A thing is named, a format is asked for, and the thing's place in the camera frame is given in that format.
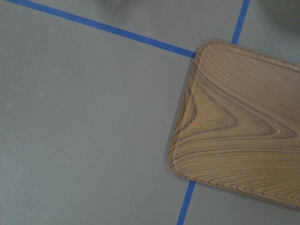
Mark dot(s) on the wooden tray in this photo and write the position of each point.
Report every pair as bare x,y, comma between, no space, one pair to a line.
239,124

